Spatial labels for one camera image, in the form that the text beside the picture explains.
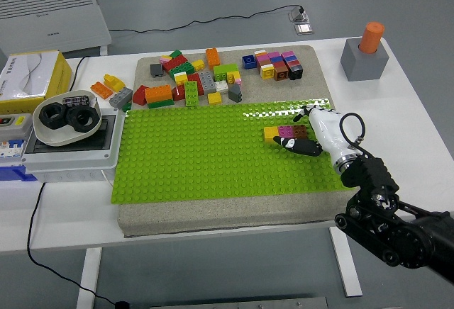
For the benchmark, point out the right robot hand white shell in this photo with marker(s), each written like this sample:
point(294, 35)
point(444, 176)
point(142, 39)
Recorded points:
point(330, 135)

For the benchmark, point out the brown square brick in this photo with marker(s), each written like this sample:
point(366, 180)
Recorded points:
point(300, 131)
point(281, 74)

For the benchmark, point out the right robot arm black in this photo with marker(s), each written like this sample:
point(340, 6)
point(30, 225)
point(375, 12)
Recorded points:
point(397, 231)

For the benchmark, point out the green studded baseplate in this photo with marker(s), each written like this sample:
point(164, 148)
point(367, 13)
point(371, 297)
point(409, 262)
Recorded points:
point(198, 153)

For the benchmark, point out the magenta square brick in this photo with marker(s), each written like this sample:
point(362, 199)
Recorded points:
point(285, 132)
point(263, 59)
point(274, 55)
point(288, 54)

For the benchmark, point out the yellow square brick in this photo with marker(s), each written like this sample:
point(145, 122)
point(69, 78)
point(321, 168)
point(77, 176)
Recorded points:
point(266, 72)
point(270, 134)

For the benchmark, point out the black square brick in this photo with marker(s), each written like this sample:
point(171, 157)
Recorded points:
point(296, 72)

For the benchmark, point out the grey cube holder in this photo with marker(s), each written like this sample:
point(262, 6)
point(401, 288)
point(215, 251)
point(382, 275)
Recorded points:
point(363, 65)

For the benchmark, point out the red square brick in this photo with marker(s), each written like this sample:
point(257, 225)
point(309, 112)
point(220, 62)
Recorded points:
point(293, 63)
point(277, 63)

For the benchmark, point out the blue square brick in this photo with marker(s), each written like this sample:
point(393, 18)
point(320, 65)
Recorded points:
point(291, 59)
point(249, 62)

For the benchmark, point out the dark grey slope brick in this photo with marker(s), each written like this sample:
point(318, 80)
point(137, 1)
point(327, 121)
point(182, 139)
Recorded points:
point(235, 93)

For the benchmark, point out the pink small brick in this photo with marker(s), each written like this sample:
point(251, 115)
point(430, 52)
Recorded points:
point(239, 82)
point(163, 61)

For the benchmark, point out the orange cylinder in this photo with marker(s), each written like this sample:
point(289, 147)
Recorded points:
point(371, 37)

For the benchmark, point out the white and orange brick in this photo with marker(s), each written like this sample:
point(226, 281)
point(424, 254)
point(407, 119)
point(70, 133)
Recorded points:
point(260, 53)

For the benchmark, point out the silver floor socket plate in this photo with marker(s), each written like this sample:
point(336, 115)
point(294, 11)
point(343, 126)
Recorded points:
point(305, 29)

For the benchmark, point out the yellow small brick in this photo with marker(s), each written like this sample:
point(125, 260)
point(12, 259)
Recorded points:
point(181, 81)
point(165, 57)
point(233, 77)
point(214, 99)
point(198, 65)

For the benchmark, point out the white small brick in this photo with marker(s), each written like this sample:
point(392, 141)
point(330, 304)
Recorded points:
point(180, 74)
point(221, 86)

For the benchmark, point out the silver floor socket open lid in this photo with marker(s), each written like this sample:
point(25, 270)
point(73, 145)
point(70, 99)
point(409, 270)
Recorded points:
point(296, 17)

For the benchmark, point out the lime green brick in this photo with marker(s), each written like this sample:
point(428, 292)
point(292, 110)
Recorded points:
point(223, 71)

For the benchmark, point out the grey-brown foam mat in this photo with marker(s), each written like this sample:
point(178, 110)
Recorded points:
point(230, 215)

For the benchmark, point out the light grey brick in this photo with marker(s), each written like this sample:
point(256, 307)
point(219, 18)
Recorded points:
point(207, 81)
point(120, 98)

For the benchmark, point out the white table leg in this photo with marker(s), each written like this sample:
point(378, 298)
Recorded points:
point(345, 273)
point(88, 277)

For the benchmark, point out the orange tall brick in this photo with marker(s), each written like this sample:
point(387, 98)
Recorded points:
point(212, 58)

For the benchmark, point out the lime green long plate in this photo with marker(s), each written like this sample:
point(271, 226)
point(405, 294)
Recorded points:
point(192, 93)

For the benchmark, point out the green long brick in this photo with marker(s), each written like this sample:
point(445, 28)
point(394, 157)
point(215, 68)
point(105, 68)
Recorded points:
point(181, 69)

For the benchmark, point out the red large brick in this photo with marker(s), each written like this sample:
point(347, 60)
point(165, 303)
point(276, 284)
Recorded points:
point(175, 63)

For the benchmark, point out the dark green flat brick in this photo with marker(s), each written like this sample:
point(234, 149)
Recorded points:
point(160, 104)

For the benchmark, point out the green small brick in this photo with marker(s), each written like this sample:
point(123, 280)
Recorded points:
point(175, 54)

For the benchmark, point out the orange long brick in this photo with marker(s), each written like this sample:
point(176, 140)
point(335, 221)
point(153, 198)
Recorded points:
point(158, 94)

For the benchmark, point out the red roof brick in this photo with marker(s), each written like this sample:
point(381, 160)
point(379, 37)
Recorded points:
point(139, 95)

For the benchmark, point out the small green piece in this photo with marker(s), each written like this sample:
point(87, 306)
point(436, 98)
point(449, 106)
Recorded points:
point(126, 107)

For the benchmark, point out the yellow shaped brick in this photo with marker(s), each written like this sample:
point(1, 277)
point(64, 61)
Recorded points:
point(113, 83)

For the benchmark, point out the orange flat brick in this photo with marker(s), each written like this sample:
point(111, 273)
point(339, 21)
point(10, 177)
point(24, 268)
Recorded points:
point(101, 90)

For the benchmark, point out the black hex nut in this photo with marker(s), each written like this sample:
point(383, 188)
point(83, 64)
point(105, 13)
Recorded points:
point(52, 116)
point(82, 118)

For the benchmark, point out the black terminal block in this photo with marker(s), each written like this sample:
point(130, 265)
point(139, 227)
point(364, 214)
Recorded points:
point(75, 100)

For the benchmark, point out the grey junction box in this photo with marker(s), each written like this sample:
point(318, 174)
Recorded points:
point(71, 165)

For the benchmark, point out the white plastic bowl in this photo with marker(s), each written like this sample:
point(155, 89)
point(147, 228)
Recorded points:
point(60, 139)

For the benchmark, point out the white panel heater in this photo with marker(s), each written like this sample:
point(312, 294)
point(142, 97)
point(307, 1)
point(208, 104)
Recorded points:
point(49, 22)

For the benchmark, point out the yellow tissue box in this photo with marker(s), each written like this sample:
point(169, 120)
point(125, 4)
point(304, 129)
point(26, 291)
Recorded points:
point(30, 75)

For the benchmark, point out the grey push-button box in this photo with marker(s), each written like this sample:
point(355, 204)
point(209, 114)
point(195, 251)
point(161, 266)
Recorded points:
point(14, 126)

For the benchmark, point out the blue plastic bin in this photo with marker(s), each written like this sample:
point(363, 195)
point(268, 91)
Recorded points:
point(14, 174)

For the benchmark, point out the white circuit breaker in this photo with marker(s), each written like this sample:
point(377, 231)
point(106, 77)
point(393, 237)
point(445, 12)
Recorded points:
point(10, 148)

